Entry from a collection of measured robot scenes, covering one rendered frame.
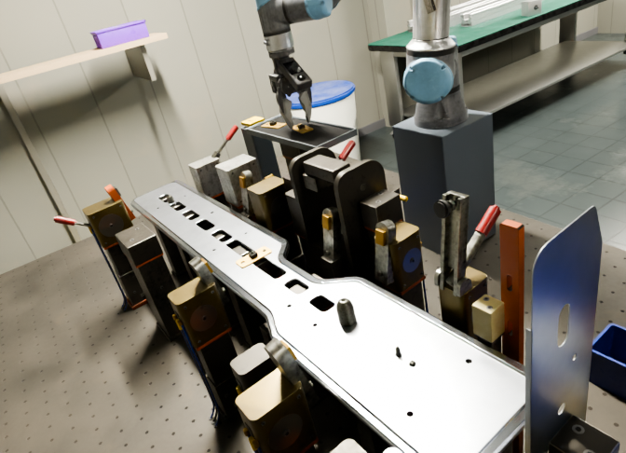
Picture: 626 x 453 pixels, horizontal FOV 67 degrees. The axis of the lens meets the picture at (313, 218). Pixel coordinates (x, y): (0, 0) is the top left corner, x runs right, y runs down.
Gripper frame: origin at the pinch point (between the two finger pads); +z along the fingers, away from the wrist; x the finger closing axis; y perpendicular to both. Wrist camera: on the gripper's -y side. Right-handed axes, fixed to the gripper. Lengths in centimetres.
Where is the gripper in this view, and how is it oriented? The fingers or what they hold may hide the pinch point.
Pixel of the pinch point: (300, 121)
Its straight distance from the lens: 139.2
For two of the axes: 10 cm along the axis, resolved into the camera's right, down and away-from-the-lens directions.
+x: -8.8, 3.7, -3.0
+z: 2.0, 8.6, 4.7
